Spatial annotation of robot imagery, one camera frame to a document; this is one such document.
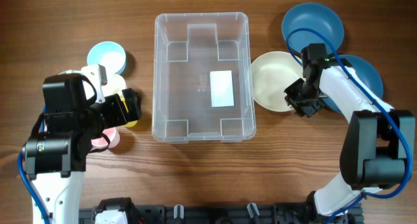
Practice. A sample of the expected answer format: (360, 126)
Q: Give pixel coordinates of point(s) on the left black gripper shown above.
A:
(122, 106)

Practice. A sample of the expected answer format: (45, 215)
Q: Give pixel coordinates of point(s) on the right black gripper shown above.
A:
(301, 98)

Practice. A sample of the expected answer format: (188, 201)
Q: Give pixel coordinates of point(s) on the cream cup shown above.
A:
(115, 85)

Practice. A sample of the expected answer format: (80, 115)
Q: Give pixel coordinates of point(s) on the cream bowl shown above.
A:
(272, 73)

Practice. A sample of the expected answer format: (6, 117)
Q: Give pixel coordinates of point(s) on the dark blue bowl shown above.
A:
(366, 73)
(316, 17)

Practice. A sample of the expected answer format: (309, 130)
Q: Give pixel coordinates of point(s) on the clear plastic storage container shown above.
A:
(187, 48)

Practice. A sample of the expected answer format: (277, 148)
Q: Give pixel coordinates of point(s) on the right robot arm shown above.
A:
(376, 157)

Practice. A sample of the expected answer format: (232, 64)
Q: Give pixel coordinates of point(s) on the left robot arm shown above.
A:
(52, 162)

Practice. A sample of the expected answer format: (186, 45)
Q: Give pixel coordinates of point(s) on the white label in container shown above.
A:
(221, 89)

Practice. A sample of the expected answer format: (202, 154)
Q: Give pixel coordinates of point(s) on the yellow cup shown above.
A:
(131, 123)

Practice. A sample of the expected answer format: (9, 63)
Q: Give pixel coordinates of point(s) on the pink cup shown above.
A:
(112, 134)

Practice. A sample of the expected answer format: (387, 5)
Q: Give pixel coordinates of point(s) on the light blue cup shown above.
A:
(109, 54)

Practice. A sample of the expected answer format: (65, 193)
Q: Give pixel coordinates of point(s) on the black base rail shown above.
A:
(278, 213)

